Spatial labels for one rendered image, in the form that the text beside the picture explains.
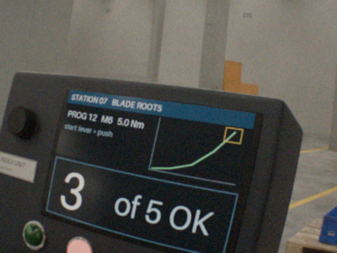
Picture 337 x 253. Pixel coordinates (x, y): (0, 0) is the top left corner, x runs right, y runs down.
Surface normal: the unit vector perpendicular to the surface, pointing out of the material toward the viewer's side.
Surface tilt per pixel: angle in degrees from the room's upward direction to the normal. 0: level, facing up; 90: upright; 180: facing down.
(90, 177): 75
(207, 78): 90
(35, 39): 90
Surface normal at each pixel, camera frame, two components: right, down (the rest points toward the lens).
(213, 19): -0.66, 0.01
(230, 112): -0.39, -0.21
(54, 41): 0.74, 0.15
